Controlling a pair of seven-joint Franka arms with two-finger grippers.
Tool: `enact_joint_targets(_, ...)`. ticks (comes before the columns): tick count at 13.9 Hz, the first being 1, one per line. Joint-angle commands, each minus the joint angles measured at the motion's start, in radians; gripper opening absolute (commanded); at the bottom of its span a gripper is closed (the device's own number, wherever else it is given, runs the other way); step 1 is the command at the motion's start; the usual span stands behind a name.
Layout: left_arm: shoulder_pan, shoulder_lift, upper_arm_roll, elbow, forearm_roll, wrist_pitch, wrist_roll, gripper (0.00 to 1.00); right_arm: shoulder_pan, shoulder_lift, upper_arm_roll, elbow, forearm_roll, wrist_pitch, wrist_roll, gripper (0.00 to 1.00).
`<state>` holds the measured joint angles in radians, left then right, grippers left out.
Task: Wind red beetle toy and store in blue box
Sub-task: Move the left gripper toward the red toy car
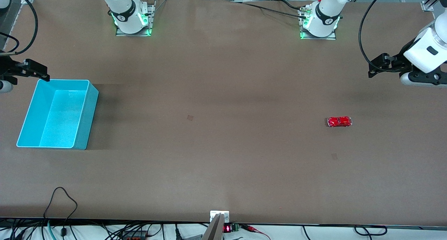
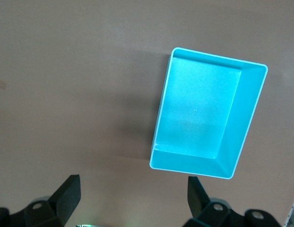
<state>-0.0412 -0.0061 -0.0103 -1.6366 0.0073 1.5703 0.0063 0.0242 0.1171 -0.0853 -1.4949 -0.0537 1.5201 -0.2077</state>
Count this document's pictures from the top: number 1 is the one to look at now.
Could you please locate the red beetle toy car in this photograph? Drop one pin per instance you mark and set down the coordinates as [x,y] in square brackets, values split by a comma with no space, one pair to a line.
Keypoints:
[339,121]

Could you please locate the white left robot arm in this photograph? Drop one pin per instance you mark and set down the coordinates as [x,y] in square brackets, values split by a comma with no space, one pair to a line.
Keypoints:
[323,20]

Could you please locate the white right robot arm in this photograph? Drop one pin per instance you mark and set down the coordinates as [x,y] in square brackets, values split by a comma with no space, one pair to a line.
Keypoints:
[129,16]

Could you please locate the blue plastic box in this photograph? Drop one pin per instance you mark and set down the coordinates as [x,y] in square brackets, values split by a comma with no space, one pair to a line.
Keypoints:
[59,114]

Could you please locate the black orange connector block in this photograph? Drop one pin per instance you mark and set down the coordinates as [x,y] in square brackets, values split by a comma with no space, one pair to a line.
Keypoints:
[134,235]

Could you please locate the red digit display module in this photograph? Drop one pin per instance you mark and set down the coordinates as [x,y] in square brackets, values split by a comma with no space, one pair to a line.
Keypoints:
[227,228]

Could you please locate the black left camera bracket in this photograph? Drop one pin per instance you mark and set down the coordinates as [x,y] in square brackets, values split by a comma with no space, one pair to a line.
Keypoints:
[424,77]

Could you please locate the black camera bracket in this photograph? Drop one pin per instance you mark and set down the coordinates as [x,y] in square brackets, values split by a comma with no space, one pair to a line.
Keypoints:
[8,80]
[424,77]

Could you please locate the black right camera bracket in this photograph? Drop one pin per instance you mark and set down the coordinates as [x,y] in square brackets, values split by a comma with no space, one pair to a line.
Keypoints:
[8,80]

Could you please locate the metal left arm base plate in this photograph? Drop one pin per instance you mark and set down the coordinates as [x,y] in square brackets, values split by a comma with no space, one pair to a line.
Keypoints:
[304,35]

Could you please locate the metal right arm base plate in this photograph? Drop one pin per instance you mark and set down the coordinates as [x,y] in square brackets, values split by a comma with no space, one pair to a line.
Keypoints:
[148,21]

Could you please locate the grey camera mounting bracket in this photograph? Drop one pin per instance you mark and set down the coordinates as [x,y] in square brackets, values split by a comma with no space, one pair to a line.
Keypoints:
[216,229]

